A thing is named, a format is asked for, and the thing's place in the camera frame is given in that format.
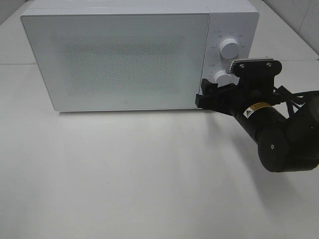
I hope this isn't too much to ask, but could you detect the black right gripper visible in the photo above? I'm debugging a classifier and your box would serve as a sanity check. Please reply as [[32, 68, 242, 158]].
[[195, 77, 274, 117]]

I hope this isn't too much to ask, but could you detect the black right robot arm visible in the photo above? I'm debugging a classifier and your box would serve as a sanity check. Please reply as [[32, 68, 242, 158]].
[[195, 76, 319, 172]]

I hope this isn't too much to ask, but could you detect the white timer knob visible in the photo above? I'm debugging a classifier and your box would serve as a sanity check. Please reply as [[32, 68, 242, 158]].
[[213, 70, 233, 87]]

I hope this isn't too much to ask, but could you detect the white microwave oven body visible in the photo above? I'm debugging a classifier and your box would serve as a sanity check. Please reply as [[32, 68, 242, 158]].
[[20, 0, 260, 112]]

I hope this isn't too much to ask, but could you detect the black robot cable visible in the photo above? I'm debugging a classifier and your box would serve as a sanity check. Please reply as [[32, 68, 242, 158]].
[[270, 85, 315, 119]]

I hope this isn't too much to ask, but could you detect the upper white power knob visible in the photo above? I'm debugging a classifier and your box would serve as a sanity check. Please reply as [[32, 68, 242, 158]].
[[219, 37, 240, 60]]

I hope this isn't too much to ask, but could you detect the white microwave door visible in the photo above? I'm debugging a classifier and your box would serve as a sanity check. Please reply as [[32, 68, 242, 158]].
[[21, 14, 209, 112]]

